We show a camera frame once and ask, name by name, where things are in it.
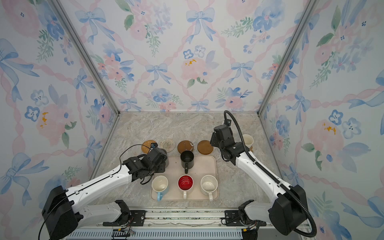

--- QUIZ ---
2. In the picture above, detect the plain brown wooden coaster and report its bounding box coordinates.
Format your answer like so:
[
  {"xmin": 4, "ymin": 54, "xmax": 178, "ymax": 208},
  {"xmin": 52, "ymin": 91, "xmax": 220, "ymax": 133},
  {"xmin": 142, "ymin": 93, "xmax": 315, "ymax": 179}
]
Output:
[{"xmin": 197, "ymin": 140, "xmax": 214, "ymax": 155}]

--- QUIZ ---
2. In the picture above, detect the white mug blue handle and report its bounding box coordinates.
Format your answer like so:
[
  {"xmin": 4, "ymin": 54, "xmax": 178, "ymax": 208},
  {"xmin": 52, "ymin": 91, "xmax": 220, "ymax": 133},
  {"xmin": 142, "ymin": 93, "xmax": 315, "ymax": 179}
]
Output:
[{"xmin": 152, "ymin": 176, "xmax": 169, "ymax": 202}]

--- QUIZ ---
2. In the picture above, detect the woven rattan coaster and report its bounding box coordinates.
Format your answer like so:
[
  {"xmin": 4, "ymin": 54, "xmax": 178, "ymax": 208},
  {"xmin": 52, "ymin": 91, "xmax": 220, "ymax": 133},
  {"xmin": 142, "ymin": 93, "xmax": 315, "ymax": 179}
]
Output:
[{"xmin": 141, "ymin": 140, "xmax": 158, "ymax": 154}]

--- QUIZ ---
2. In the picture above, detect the cream mug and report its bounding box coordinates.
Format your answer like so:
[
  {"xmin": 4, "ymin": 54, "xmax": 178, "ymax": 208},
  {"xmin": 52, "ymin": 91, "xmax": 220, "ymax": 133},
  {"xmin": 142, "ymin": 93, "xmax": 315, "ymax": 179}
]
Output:
[{"xmin": 243, "ymin": 134, "xmax": 254, "ymax": 149}]

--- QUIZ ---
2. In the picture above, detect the colourful stitched white coaster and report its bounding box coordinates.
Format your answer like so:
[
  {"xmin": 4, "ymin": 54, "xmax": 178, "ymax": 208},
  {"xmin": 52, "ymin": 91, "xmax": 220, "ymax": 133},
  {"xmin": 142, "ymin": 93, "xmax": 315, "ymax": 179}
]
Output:
[{"xmin": 161, "ymin": 139, "xmax": 175, "ymax": 153}]

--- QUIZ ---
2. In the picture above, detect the scratched brown wooden coaster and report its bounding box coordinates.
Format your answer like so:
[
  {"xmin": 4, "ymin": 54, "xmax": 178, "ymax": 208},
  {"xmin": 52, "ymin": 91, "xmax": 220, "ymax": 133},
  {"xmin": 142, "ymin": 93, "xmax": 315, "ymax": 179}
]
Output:
[{"xmin": 177, "ymin": 140, "xmax": 194, "ymax": 154}]

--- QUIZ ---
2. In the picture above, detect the black mug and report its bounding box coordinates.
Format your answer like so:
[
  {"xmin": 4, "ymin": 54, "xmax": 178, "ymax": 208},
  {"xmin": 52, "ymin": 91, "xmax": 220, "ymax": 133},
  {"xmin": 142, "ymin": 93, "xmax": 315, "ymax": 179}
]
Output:
[{"xmin": 181, "ymin": 151, "xmax": 195, "ymax": 174}]

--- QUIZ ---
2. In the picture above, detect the red inside white mug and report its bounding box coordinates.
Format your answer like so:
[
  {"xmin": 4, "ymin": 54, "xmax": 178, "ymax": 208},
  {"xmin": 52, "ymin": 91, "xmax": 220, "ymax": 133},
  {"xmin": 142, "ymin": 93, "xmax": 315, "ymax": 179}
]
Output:
[{"xmin": 178, "ymin": 175, "xmax": 194, "ymax": 200}]

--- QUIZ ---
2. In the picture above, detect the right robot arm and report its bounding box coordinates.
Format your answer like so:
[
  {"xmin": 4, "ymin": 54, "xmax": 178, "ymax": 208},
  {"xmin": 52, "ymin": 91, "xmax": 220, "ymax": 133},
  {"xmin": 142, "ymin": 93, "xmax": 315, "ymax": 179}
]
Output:
[{"xmin": 210, "ymin": 125, "xmax": 317, "ymax": 238}]

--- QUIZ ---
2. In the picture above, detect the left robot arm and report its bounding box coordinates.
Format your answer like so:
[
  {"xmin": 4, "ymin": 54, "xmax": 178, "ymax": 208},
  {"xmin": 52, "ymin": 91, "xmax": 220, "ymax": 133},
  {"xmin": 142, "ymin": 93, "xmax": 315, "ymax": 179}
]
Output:
[{"xmin": 42, "ymin": 147, "xmax": 168, "ymax": 240}]

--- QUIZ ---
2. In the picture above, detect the beige serving tray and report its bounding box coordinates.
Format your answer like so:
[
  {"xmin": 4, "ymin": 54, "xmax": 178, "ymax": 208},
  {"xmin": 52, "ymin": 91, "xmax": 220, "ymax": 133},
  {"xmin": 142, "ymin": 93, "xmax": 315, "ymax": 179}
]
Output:
[{"xmin": 154, "ymin": 156, "xmax": 218, "ymax": 202}]

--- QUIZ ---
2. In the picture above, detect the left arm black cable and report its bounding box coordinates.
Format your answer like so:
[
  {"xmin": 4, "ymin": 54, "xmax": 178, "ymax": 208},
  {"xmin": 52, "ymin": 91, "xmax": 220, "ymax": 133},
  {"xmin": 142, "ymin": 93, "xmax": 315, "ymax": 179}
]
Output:
[{"xmin": 118, "ymin": 143, "xmax": 152, "ymax": 175}]

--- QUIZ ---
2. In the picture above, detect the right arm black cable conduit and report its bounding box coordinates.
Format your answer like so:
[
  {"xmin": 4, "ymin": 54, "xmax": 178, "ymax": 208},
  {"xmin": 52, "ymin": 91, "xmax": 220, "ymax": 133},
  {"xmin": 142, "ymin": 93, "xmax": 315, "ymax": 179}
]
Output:
[{"xmin": 223, "ymin": 110, "xmax": 318, "ymax": 238}]

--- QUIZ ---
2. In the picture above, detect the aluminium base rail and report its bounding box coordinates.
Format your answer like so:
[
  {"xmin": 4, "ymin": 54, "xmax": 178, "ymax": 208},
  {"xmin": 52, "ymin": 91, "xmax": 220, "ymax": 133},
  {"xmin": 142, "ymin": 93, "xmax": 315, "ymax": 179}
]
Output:
[{"xmin": 66, "ymin": 208, "xmax": 303, "ymax": 240}]

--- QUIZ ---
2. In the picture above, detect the left aluminium corner post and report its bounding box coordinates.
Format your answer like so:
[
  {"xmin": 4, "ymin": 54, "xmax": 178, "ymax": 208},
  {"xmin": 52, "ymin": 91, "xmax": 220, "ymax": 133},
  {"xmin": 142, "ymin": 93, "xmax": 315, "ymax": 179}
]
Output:
[{"xmin": 48, "ymin": 0, "xmax": 120, "ymax": 116}]

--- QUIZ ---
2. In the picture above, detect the aluminium corner post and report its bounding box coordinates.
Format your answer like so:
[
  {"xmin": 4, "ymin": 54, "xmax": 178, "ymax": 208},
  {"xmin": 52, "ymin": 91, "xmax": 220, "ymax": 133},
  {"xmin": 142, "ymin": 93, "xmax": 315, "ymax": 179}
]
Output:
[
  {"xmin": 257, "ymin": 0, "xmax": 318, "ymax": 118},
  {"xmin": 48, "ymin": 0, "xmax": 120, "ymax": 116}
]

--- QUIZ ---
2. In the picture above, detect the right aluminium corner post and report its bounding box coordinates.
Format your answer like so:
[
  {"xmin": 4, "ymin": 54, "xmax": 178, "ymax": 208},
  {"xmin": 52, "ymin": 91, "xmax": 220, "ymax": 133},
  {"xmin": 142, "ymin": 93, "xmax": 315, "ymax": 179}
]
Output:
[{"xmin": 257, "ymin": 0, "xmax": 318, "ymax": 118}]

